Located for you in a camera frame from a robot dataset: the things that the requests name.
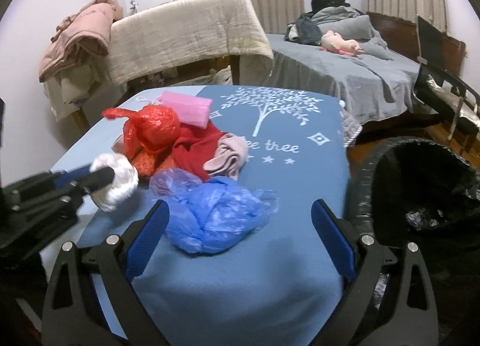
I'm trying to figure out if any white plastic bag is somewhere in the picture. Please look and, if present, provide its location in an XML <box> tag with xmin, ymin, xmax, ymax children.
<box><xmin>89</xmin><ymin>152</ymin><xmax>139</xmax><ymax>213</ymax></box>

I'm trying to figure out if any red cloth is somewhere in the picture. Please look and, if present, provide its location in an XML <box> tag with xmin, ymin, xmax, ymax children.
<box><xmin>129</xmin><ymin>122</ymin><xmax>225</xmax><ymax>181</ymax></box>

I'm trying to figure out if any black lined trash bin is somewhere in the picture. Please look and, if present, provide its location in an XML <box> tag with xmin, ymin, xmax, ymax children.
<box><xmin>346</xmin><ymin>137</ymin><xmax>479</xmax><ymax>345</ymax></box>

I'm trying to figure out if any red plastic bag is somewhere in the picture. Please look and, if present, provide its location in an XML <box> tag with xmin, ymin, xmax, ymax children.
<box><xmin>103</xmin><ymin>105</ymin><xmax>181</xmax><ymax>159</ymax></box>

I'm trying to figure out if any blue tree print blanket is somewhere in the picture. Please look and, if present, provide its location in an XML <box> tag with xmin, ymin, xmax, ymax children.
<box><xmin>39</xmin><ymin>84</ymin><xmax>352</xmax><ymax>346</ymax></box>

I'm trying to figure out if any blue plastic bag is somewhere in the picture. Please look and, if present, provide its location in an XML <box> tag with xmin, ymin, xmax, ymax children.
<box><xmin>149</xmin><ymin>168</ymin><xmax>279</xmax><ymax>254</ymax></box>

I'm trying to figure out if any pink jacket pile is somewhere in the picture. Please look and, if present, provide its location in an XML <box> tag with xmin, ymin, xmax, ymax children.
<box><xmin>38</xmin><ymin>0</ymin><xmax>124</xmax><ymax>82</ymax></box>

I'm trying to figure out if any pink sponge block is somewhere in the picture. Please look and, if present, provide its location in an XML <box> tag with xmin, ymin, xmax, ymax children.
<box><xmin>160</xmin><ymin>92</ymin><xmax>212</xmax><ymax>129</ymax></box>

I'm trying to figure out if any pale pink crumpled cloth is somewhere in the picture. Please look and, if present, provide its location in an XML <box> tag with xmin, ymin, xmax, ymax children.
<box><xmin>203</xmin><ymin>133</ymin><xmax>248</xmax><ymax>181</ymax></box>

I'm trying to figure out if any beige quilt over table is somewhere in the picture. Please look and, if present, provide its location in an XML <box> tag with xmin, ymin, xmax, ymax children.
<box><xmin>96</xmin><ymin>0</ymin><xmax>274</xmax><ymax>86</ymax></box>

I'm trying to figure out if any silver cushion on chair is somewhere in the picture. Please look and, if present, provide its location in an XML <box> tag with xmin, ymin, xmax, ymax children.
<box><xmin>426</xmin><ymin>75</ymin><xmax>480</xmax><ymax>127</ymax></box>

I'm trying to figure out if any black metal chair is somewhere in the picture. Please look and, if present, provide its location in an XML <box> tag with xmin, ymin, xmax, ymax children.
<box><xmin>413</xmin><ymin>16</ymin><xmax>479</xmax><ymax>153</ymax></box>

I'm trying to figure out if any bed with grey sheet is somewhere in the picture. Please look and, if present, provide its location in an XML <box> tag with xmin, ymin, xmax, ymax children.
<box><xmin>265</xmin><ymin>34</ymin><xmax>422</xmax><ymax>124</ymax></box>

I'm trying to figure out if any dark wooden headboard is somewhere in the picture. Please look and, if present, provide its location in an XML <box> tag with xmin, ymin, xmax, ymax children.
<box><xmin>368</xmin><ymin>12</ymin><xmax>466</xmax><ymax>76</ymax></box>

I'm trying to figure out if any pink plush toy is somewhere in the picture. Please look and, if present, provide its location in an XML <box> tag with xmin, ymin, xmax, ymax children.
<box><xmin>320</xmin><ymin>31</ymin><xmax>365</xmax><ymax>57</ymax></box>

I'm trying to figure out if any grey bedding pile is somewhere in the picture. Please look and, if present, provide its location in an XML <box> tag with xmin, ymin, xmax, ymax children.
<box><xmin>284</xmin><ymin>6</ymin><xmax>391</xmax><ymax>61</ymax></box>

